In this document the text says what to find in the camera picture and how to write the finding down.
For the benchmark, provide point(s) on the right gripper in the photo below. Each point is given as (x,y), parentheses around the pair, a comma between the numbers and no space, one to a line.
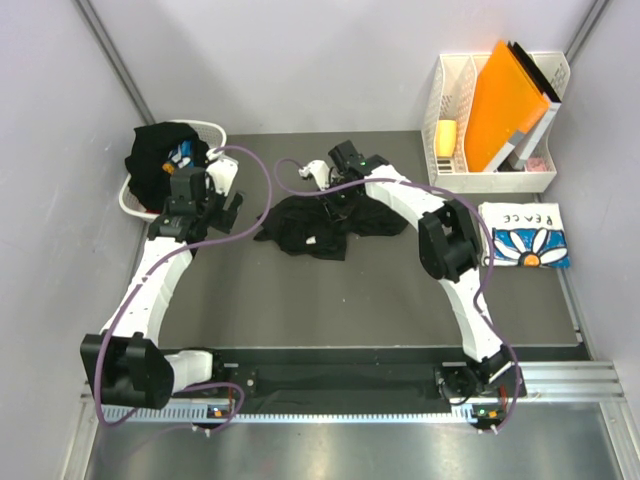
(337,212)

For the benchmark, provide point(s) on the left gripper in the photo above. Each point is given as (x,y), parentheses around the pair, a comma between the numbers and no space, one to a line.
(224,219)

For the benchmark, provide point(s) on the black brushstroke print t-shirt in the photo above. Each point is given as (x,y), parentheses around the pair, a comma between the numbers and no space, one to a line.
(315,227)

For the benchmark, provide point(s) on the black daisy print t-shirt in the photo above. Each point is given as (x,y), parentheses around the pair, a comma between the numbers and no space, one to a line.
(158,151)

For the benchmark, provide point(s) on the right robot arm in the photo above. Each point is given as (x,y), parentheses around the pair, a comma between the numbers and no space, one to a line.
(447,226)

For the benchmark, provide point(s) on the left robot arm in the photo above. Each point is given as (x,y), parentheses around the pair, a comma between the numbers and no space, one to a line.
(123,363)

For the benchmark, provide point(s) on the white laundry basket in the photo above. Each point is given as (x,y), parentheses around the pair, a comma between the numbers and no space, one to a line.
(211,133)

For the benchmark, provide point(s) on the dark grey table mat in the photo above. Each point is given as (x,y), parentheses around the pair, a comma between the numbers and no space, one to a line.
(251,294)

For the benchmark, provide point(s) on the yellow sponge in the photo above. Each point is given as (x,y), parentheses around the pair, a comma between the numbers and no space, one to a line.
(445,138)

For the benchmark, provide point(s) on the white file organizer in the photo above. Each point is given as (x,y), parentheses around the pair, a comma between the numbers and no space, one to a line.
(451,97)

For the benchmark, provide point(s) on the folded white daisy t-shirt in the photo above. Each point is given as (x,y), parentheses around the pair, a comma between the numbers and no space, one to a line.
(524,235)

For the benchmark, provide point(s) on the white grey binder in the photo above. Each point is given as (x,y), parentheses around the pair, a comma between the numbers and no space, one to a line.
(524,144)

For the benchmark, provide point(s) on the pink small item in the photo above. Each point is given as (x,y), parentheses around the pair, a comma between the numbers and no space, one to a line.
(536,164)

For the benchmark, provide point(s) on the orange folder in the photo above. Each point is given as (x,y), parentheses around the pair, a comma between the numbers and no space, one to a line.
(506,106)

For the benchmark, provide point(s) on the black folder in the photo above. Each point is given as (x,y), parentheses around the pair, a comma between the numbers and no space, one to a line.
(534,72)

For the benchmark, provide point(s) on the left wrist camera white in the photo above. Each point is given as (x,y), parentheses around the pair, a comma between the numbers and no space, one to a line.
(221,171)

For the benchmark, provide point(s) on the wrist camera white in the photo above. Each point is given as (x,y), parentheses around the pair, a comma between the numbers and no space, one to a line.
(221,171)
(318,171)

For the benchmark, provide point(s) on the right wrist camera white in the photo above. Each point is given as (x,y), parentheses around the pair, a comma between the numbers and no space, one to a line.
(318,171)

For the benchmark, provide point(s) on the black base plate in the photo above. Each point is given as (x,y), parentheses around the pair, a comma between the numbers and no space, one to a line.
(411,400)

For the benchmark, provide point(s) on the grey cable duct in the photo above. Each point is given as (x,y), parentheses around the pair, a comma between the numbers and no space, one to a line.
(210,413)

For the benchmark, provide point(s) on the aluminium frame rail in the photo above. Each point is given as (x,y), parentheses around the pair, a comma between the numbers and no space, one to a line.
(581,381)

